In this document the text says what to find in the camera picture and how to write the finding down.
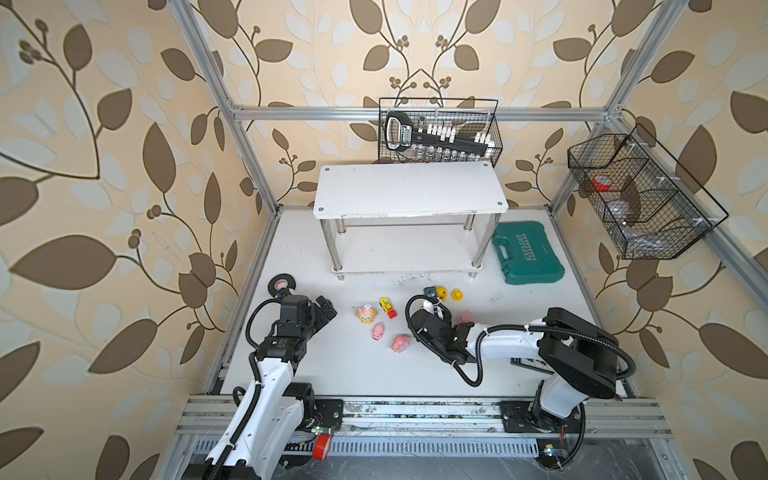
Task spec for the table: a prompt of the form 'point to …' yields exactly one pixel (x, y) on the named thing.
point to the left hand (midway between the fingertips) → (316, 308)
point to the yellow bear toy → (441, 293)
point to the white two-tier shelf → (408, 217)
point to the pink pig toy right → (466, 317)
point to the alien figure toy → (430, 291)
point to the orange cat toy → (366, 317)
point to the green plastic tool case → (526, 253)
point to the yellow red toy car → (387, 306)
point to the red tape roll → (601, 183)
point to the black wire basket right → (648, 208)
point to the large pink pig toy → (400, 343)
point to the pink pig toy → (378, 331)
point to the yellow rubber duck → (457, 295)
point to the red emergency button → (320, 445)
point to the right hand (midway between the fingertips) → (422, 316)
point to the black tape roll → (271, 285)
